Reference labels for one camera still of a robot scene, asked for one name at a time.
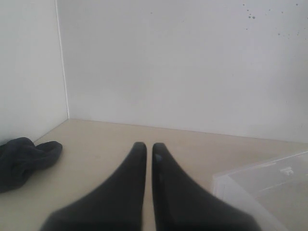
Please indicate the clear plastic storage box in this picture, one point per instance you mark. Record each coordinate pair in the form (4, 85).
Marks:
(275, 192)

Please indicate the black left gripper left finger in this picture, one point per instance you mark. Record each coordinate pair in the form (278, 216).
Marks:
(116, 205)

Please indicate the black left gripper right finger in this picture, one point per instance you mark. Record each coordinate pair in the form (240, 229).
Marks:
(180, 204)

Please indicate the dark crumpled cloth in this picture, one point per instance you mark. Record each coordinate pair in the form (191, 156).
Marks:
(20, 158)

